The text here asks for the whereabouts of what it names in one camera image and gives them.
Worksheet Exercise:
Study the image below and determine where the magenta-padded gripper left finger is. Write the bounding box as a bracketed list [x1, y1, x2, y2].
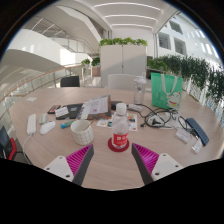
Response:
[43, 143, 95, 187]

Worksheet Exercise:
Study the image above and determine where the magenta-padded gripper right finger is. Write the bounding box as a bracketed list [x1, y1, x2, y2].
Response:
[130, 143, 185, 186]

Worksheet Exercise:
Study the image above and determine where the clear red-labelled water bottle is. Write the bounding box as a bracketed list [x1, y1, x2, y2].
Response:
[110, 102, 131, 150]

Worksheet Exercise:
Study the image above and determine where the white grid-pattern mug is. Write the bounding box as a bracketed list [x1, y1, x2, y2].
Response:
[69, 119, 95, 146]

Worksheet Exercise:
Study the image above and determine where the flat round red coaster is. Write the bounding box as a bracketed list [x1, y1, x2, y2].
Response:
[107, 137, 131, 153]

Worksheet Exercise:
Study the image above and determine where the small teal pack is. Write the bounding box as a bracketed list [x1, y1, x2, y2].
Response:
[60, 119, 77, 130]

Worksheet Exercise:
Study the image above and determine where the gold spoon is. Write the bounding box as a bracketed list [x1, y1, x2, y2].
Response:
[84, 119, 96, 130]

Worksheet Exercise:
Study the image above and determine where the colourful sticker sheet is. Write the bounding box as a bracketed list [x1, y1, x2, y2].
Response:
[96, 113, 138, 132]

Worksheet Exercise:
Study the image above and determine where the white power adapter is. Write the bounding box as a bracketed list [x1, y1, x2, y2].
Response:
[175, 127, 192, 144]

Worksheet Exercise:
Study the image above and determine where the white card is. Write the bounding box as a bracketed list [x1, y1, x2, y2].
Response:
[54, 106, 70, 119]

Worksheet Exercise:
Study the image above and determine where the black notebook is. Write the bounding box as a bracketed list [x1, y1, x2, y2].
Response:
[54, 103, 84, 121]

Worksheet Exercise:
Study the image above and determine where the small white oval case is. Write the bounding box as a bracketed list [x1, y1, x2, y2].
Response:
[38, 113, 50, 125]

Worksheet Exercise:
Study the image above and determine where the open booklet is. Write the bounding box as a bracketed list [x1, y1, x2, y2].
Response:
[76, 94, 113, 121]

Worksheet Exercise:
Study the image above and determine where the small red-black box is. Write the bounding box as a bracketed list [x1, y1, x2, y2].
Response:
[47, 104, 62, 115]

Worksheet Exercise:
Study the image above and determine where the dark blue flat case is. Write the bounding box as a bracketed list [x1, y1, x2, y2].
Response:
[185, 117, 211, 147]

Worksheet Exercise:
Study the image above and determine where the white power strip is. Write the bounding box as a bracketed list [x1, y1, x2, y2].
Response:
[26, 113, 37, 136]

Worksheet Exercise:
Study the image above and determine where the red and grey chair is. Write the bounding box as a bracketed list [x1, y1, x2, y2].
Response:
[0, 125, 18, 162]

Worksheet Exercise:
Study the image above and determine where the clear shaker bottle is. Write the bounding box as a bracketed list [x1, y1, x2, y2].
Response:
[133, 74, 148, 106]

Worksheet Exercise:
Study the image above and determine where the green tote bag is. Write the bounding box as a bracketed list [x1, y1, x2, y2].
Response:
[150, 72, 184, 112]

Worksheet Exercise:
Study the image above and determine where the black chair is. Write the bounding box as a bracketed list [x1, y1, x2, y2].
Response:
[59, 75, 81, 89]

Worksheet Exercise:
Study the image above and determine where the white chair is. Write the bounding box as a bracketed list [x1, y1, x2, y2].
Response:
[106, 73, 138, 90]

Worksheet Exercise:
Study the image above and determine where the wooden planter with plants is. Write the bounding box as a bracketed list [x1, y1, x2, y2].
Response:
[81, 57, 102, 78]

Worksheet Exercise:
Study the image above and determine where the white cabinet with plants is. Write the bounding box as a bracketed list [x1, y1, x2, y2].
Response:
[98, 37, 149, 88]

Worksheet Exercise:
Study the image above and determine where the green hedge row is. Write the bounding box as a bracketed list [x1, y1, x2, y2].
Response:
[146, 54, 224, 104]

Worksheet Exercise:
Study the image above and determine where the black cable bundle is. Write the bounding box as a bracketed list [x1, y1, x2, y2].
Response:
[128, 103, 188, 129]

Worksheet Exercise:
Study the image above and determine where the white power strip cable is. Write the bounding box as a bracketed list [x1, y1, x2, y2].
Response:
[21, 133, 34, 158]

